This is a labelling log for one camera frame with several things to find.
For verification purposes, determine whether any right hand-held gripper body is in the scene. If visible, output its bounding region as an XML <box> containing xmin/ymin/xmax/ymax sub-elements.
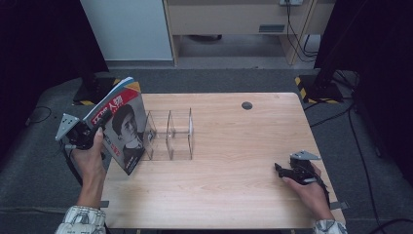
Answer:
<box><xmin>282</xmin><ymin>149</ymin><xmax>322</xmax><ymax>186</ymax></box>

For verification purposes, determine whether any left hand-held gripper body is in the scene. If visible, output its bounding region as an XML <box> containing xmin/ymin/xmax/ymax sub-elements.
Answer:
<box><xmin>55</xmin><ymin>112</ymin><xmax>105</xmax><ymax>151</ymax></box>

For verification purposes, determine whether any magazine with portrait cover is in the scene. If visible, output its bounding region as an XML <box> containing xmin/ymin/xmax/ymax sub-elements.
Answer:
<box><xmin>82</xmin><ymin>76</ymin><xmax>148</xmax><ymax>176</ymax></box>

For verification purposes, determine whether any clear acrylic file rack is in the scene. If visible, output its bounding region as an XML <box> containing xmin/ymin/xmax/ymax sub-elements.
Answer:
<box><xmin>142</xmin><ymin>107</ymin><xmax>195</xmax><ymax>162</ymax></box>

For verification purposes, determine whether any person's right hand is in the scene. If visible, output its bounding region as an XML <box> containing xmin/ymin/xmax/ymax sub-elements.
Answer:
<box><xmin>282</xmin><ymin>161</ymin><xmax>335</xmax><ymax>221</ymax></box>

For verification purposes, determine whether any person's left hand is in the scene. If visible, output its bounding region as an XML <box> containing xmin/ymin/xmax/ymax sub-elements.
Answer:
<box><xmin>70</xmin><ymin>126</ymin><xmax>109</xmax><ymax>184</ymax></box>

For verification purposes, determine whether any black stand with striped base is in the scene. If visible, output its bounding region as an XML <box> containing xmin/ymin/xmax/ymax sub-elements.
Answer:
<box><xmin>69</xmin><ymin>0</ymin><xmax>122</xmax><ymax>106</ymax></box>
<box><xmin>294</xmin><ymin>0</ymin><xmax>371</xmax><ymax>105</ymax></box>

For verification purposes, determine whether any dark curtain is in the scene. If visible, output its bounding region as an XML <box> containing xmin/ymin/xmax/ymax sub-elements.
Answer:
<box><xmin>0</xmin><ymin>0</ymin><xmax>110</xmax><ymax>167</ymax></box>
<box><xmin>314</xmin><ymin>0</ymin><xmax>413</xmax><ymax>188</ymax></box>

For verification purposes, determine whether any white panel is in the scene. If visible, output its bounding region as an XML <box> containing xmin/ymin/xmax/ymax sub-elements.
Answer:
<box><xmin>79</xmin><ymin>0</ymin><xmax>173</xmax><ymax>62</ymax></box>

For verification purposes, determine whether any beige wooden desk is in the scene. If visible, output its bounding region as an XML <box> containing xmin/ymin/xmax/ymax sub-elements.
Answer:
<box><xmin>163</xmin><ymin>0</ymin><xmax>337</xmax><ymax>67</ymax></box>

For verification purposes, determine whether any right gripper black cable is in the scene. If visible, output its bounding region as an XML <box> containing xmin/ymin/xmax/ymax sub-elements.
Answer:
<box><xmin>310</xmin><ymin>167</ymin><xmax>332</xmax><ymax>210</ymax></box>

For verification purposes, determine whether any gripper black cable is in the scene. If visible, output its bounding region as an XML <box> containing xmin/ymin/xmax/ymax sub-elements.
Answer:
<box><xmin>310</xmin><ymin>167</ymin><xmax>332</xmax><ymax>210</ymax></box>
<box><xmin>58</xmin><ymin>142</ymin><xmax>85</xmax><ymax>188</ymax></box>

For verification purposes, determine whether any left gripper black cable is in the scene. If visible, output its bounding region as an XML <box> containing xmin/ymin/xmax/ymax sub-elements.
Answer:
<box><xmin>58</xmin><ymin>142</ymin><xmax>85</xmax><ymax>188</ymax></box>

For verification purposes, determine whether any thin black looped floor cable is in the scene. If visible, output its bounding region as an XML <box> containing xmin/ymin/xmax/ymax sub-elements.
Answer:
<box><xmin>24</xmin><ymin>105</ymin><xmax>53</xmax><ymax>127</ymax></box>

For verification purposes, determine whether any long black floor cable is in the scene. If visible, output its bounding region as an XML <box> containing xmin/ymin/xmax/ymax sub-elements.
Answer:
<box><xmin>347</xmin><ymin>106</ymin><xmax>384</xmax><ymax>234</ymax></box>

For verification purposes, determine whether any black hanging cable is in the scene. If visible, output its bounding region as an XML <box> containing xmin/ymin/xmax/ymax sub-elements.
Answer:
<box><xmin>284</xmin><ymin>2</ymin><xmax>322</xmax><ymax>63</ymax></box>

